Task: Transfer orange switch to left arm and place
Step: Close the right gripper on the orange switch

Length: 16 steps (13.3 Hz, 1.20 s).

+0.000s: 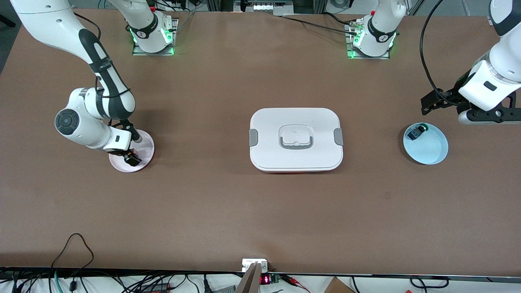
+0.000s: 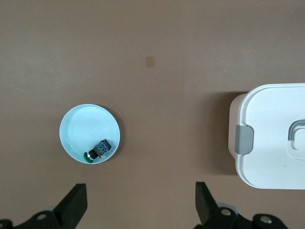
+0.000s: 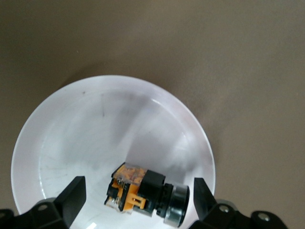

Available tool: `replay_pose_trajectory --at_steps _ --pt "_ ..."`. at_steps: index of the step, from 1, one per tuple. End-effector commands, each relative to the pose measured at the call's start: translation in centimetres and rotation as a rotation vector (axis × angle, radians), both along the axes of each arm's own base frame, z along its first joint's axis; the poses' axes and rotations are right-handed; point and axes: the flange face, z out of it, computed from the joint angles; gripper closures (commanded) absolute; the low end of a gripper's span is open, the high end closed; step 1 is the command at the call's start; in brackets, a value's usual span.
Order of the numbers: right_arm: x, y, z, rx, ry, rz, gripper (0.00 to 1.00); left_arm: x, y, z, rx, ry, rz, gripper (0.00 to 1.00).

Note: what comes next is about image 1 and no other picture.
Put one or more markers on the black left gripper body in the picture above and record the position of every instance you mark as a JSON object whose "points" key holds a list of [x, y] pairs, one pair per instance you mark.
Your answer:
{"points": [[452, 96]]}

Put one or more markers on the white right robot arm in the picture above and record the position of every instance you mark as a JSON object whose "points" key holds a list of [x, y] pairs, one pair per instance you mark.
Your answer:
{"points": [[53, 24]]}

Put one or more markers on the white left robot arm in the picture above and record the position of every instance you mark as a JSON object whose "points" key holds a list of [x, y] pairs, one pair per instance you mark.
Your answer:
{"points": [[382, 24]]}

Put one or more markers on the white lunch box grey clips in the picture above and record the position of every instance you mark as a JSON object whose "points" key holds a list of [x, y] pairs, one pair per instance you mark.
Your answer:
{"points": [[317, 134]]}

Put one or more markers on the pink round plate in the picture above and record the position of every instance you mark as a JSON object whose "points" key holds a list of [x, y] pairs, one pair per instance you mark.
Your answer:
{"points": [[146, 149]]}

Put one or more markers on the light blue round plate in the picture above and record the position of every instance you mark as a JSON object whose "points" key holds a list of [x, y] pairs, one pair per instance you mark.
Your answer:
{"points": [[429, 150]]}

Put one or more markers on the black power adapter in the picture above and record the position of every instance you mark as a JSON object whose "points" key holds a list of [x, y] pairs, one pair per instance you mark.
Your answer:
{"points": [[156, 288]]}

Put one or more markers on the grey angled bar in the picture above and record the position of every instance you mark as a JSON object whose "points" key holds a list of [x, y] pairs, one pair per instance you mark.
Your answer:
{"points": [[249, 283]]}

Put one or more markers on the red digit display board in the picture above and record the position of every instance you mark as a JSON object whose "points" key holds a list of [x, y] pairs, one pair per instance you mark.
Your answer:
{"points": [[265, 280]]}

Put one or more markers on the red alligator clip leads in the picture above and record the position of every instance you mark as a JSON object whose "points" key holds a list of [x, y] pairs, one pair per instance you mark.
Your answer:
{"points": [[295, 283]]}

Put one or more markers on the brown cardboard piece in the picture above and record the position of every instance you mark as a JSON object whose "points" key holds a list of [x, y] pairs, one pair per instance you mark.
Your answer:
{"points": [[338, 287]]}

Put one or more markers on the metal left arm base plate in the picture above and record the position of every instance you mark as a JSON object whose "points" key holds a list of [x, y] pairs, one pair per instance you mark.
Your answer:
{"points": [[350, 53]]}

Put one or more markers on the small white bracket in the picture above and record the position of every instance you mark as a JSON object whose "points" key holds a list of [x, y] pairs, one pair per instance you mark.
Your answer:
{"points": [[248, 264]]}

